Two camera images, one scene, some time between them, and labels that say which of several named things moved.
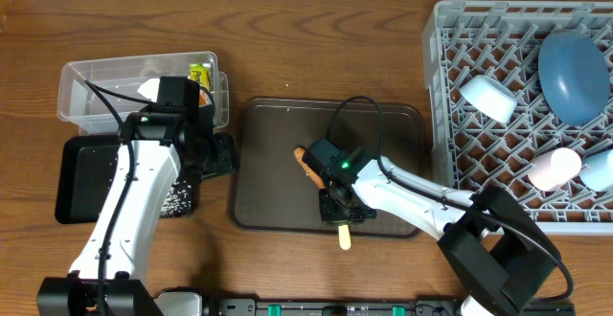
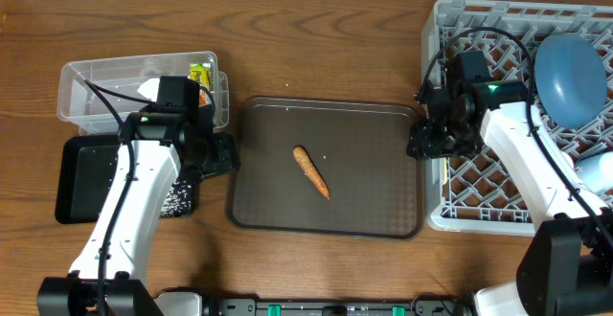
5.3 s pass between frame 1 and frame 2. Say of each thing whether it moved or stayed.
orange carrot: stayed
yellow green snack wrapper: stayed
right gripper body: moved
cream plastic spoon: moved
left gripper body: stayed
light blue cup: stayed
